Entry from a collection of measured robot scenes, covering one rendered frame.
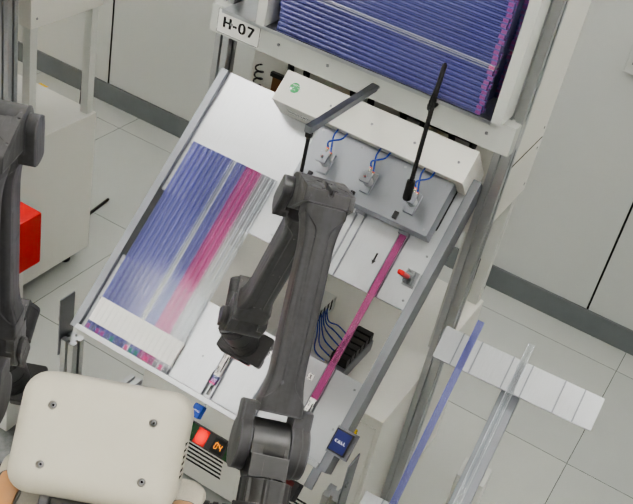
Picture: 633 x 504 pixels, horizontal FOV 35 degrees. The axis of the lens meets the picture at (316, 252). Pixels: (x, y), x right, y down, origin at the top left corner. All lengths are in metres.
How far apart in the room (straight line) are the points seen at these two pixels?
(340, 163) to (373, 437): 0.68
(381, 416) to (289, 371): 1.05
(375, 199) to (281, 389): 0.86
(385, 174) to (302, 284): 0.82
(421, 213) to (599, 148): 1.65
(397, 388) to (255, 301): 0.87
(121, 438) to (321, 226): 0.41
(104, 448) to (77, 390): 0.08
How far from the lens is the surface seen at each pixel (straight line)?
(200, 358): 2.24
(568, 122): 3.71
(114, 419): 1.25
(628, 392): 3.84
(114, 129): 4.62
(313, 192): 1.41
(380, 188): 2.17
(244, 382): 2.20
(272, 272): 1.63
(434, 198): 2.15
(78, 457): 1.26
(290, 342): 1.40
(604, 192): 3.76
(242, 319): 1.76
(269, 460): 1.38
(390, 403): 2.46
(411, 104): 2.19
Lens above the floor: 2.26
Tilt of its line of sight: 34 degrees down
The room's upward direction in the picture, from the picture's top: 13 degrees clockwise
